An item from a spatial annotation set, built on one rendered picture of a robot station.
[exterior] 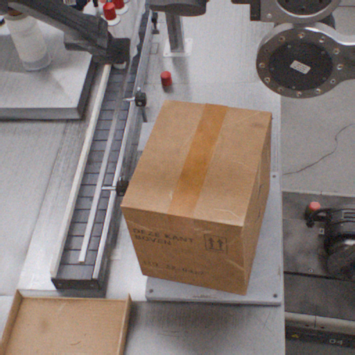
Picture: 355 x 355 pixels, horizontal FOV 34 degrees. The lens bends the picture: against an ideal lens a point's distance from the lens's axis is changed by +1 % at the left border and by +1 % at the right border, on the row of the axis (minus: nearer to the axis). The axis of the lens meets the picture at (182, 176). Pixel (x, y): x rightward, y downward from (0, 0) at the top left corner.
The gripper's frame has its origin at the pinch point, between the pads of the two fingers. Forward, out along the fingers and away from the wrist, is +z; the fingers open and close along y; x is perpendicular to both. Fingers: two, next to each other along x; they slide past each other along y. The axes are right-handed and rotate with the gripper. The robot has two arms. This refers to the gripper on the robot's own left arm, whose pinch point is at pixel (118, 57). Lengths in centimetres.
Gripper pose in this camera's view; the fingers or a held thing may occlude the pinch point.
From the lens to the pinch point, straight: 171.4
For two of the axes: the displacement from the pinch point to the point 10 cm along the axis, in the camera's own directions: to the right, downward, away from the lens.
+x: -0.1, 10.0, -0.4
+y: -9.9, 0.0, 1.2
